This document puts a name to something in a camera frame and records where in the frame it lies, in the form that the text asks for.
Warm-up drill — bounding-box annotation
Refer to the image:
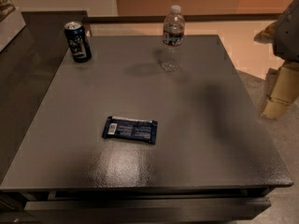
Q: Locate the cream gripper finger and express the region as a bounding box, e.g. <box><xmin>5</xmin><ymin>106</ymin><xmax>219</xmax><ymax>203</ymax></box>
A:
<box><xmin>261</xmin><ymin>61</ymin><xmax>299</xmax><ymax>119</ymax></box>

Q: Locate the clear plastic water bottle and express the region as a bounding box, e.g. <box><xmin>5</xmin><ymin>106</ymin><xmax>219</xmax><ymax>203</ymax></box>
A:
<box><xmin>161</xmin><ymin>5</ymin><xmax>185</xmax><ymax>72</ymax></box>

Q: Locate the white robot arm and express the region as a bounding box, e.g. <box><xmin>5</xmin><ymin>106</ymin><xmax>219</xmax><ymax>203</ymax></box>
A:
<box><xmin>254</xmin><ymin>0</ymin><xmax>299</xmax><ymax>119</ymax></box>

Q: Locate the blue rxbar blueberry wrapper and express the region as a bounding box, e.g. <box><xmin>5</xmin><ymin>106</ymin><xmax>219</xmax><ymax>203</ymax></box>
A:
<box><xmin>102</xmin><ymin>116</ymin><xmax>158</xmax><ymax>145</ymax></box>

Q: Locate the dark blue soda can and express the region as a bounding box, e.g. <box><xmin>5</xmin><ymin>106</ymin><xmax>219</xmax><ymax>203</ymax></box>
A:
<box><xmin>64</xmin><ymin>21</ymin><xmax>92</xmax><ymax>63</ymax></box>

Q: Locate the white box at left edge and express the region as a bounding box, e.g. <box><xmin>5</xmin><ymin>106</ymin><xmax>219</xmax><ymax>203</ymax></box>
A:
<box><xmin>0</xmin><ymin>0</ymin><xmax>26</xmax><ymax>51</ymax></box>

